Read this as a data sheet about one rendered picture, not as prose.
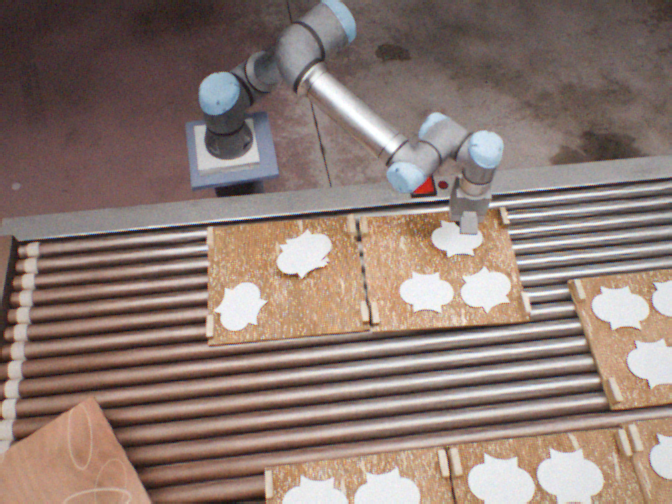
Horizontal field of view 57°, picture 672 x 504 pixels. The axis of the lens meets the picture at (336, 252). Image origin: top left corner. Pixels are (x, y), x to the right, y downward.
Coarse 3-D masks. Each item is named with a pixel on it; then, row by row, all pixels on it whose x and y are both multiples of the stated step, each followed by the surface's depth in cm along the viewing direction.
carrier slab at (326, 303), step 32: (256, 224) 172; (288, 224) 172; (320, 224) 172; (224, 256) 167; (256, 256) 167; (352, 256) 167; (224, 288) 162; (288, 288) 162; (320, 288) 162; (352, 288) 162; (288, 320) 157; (320, 320) 157; (352, 320) 157
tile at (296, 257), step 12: (300, 240) 166; (312, 240) 166; (288, 252) 164; (300, 252) 164; (312, 252) 164; (324, 252) 164; (288, 264) 162; (300, 264) 162; (312, 264) 162; (300, 276) 160
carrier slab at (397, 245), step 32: (384, 224) 172; (416, 224) 172; (480, 224) 172; (384, 256) 167; (416, 256) 167; (480, 256) 167; (512, 256) 167; (384, 288) 162; (512, 288) 162; (384, 320) 157; (416, 320) 157; (448, 320) 157; (480, 320) 157; (512, 320) 157
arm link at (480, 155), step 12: (480, 132) 136; (492, 132) 136; (468, 144) 137; (480, 144) 134; (492, 144) 134; (468, 156) 137; (480, 156) 134; (492, 156) 133; (468, 168) 139; (480, 168) 137; (492, 168) 137; (468, 180) 142; (480, 180) 140
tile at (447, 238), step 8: (448, 224) 171; (440, 232) 169; (448, 232) 169; (456, 232) 169; (480, 232) 169; (432, 240) 168; (440, 240) 168; (448, 240) 168; (456, 240) 168; (464, 240) 168; (472, 240) 168; (480, 240) 168; (440, 248) 167; (448, 248) 167; (456, 248) 167; (464, 248) 167; (472, 248) 167; (448, 256) 166; (472, 256) 166
